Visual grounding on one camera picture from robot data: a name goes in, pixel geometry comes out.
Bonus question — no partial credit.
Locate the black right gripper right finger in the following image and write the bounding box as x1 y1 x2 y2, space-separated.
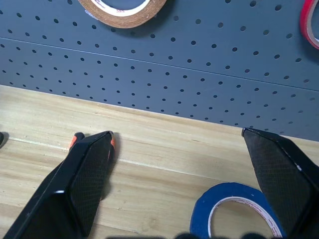
242 127 319 238

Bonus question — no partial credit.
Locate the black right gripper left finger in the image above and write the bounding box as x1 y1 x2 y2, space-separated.
3 130 113 239

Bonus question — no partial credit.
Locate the grey pegboard panel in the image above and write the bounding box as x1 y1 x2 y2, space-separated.
0 0 319 142

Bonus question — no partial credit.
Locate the blue tape roll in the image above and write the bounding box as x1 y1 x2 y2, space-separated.
189 182 288 239

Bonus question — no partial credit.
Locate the red tape roll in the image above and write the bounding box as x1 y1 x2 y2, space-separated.
300 0 319 50

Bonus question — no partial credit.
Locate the brown tape roll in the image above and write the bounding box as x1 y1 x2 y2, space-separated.
78 0 167 29

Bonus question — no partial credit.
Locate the orange and black handled tool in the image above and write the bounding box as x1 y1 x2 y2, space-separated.
68 131 116 153

